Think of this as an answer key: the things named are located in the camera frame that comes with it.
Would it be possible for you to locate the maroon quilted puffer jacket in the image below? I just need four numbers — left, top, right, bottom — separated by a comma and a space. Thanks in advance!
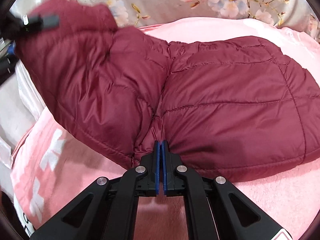
16, 0, 319, 182

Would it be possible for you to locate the pink fleece blanket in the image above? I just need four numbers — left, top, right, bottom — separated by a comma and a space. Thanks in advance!
11, 17, 319, 239

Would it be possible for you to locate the grey floral bed sheet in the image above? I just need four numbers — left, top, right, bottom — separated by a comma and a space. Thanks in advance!
0, 0, 320, 201

